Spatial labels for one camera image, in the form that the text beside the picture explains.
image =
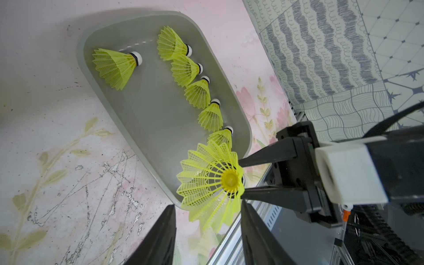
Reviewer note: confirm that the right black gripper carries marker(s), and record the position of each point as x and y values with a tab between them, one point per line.
296	179

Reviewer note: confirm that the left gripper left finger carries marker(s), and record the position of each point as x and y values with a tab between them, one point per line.
157	248

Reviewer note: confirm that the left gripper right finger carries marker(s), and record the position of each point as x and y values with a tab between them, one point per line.
260	247

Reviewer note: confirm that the yellow shuttlecock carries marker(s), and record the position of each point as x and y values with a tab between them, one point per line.
222	137
211	185
198	93
115	67
169	44
211	118
185	70

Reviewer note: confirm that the grey plastic storage box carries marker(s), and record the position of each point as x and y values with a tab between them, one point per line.
152	112

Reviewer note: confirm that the pink floral table mat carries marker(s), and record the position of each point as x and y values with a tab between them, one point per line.
72	190

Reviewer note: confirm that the aluminium mounting rail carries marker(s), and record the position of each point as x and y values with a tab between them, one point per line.
230	250

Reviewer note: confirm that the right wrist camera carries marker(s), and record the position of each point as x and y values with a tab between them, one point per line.
378	170

